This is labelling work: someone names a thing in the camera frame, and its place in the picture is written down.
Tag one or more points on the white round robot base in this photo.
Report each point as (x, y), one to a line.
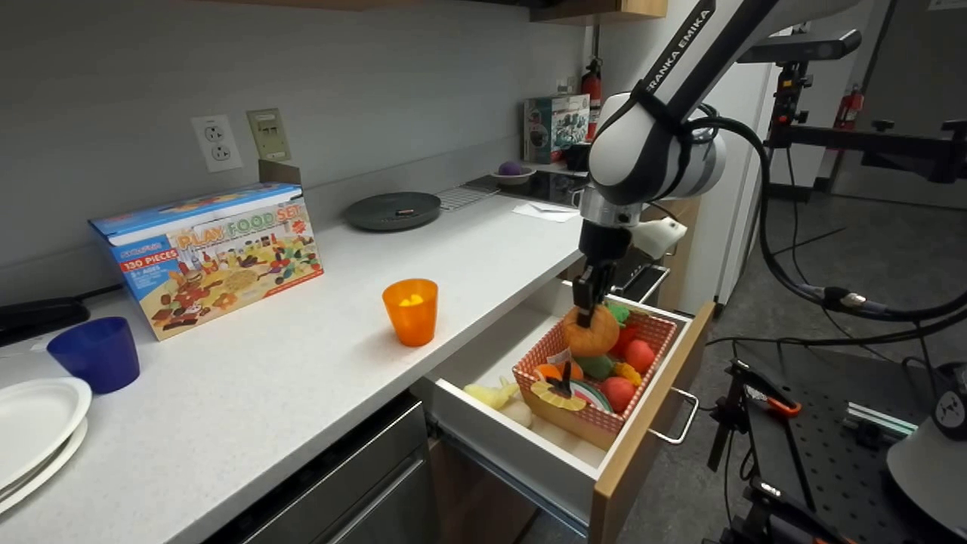
(933, 472)

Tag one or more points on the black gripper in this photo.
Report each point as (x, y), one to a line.
(609, 236)

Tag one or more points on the orange pineapple plushie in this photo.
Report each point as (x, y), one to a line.
(592, 336)

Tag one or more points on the dark stereo camera bar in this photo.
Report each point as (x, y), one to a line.
(805, 47)

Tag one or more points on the red fire extinguisher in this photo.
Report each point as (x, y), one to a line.
(592, 86)

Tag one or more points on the green white toy watermelon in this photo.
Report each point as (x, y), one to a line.
(595, 401)

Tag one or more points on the green toy fruit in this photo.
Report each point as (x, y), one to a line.
(595, 370)

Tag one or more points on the orange toy fruit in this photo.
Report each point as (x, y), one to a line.
(550, 370)

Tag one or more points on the pink woven basket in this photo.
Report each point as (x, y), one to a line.
(576, 426)

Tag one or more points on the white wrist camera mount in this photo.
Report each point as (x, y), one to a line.
(659, 236)

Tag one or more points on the green silver rod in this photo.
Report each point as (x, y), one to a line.
(879, 417)

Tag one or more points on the black round knob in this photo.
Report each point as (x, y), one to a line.
(953, 410)

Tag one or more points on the black perforated table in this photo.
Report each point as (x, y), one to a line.
(826, 462)

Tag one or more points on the red toy strawberry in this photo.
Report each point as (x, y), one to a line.
(629, 333)

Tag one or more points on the orange plastic cup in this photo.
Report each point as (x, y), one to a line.
(413, 318)

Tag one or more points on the yellow brown toy slice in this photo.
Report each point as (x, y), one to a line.
(554, 401)

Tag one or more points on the small red wall extinguisher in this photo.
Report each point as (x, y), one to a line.
(851, 108)

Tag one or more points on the wooden wall shelf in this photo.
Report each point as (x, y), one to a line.
(605, 6)

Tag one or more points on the small brown block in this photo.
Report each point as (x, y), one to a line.
(280, 169)

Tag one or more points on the blue plastic cup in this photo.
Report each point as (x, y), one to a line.
(95, 356)

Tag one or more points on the grey dishwasher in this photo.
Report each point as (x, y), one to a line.
(343, 492)

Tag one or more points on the beige wall switch plate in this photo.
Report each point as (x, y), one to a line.
(271, 133)

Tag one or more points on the white plate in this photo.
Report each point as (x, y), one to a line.
(34, 423)
(39, 475)

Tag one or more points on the black round tray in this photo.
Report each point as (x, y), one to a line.
(394, 211)

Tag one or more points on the black bowl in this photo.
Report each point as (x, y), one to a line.
(576, 159)

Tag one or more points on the black oven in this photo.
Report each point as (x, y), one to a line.
(644, 279)

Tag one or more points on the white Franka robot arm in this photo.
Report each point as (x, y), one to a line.
(644, 152)

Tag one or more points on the purple bowl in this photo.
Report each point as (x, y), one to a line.
(515, 173)

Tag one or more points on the white wall outlet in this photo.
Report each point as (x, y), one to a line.
(215, 143)

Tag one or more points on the pale yellow toy corn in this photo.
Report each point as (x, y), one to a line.
(494, 394)

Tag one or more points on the black glass cooktop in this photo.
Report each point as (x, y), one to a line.
(547, 186)

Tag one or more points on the yellow toy fruit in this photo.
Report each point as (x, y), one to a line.
(629, 374)

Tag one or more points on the upright printed box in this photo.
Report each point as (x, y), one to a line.
(554, 123)

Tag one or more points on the red toy apple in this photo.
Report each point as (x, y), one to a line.
(618, 394)

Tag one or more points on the narrow wooden cabinet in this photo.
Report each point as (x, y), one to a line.
(689, 274)

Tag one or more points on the colourful toy food box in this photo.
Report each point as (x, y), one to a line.
(222, 259)

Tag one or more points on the red toy tomato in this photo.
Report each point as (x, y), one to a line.
(639, 356)

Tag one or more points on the black flat device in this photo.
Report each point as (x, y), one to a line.
(34, 321)

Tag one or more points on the wooden drawer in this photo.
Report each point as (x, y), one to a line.
(625, 472)

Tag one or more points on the black camera boom stand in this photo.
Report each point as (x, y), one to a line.
(885, 147)

